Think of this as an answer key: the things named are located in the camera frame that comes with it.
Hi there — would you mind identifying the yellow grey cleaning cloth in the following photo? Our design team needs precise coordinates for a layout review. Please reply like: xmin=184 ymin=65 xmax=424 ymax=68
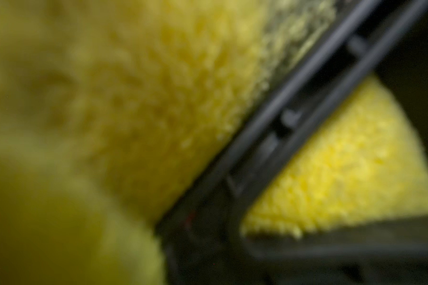
xmin=0 ymin=1 xmax=428 ymax=285

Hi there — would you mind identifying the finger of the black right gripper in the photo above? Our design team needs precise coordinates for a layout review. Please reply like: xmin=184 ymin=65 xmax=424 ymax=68
xmin=157 ymin=1 xmax=428 ymax=285

